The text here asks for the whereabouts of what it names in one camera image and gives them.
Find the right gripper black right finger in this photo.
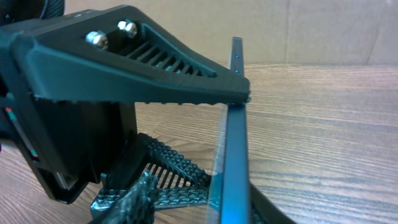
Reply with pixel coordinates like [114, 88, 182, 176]
[90, 133, 211, 223]

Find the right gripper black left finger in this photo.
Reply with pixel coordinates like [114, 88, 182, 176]
[12, 5, 250, 105]

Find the Samsung Galaxy smartphone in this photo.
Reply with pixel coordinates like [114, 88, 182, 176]
[206, 36, 252, 224]

